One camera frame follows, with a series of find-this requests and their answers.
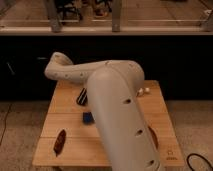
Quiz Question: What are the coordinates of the office chair base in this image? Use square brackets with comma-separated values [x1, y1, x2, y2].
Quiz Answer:
[54, 0, 83, 20]

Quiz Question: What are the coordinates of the thin black cable left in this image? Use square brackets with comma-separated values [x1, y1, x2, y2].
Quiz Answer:
[0, 102, 13, 148]

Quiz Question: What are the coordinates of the orange plate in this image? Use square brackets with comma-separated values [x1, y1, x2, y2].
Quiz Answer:
[148, 126, 158, 149]

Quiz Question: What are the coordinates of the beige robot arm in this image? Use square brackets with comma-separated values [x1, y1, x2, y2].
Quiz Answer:
[44, 52, 165, 171]

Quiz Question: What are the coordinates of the metal railing frame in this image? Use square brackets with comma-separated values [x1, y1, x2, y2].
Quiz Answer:
[0, 0, 213, 35]

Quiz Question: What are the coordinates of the wooden table board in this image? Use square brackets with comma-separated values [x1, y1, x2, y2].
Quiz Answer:
[33, 80, 184, 167]

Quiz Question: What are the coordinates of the blue sponge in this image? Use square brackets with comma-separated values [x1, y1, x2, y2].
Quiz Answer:
[83, 112, 94, 124]

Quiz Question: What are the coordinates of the black cable right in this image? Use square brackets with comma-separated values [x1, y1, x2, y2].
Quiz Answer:
[186, 152, 213, 171]

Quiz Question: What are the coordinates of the small white toy block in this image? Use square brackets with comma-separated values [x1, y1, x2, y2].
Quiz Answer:
[137, 87, 150, 97]

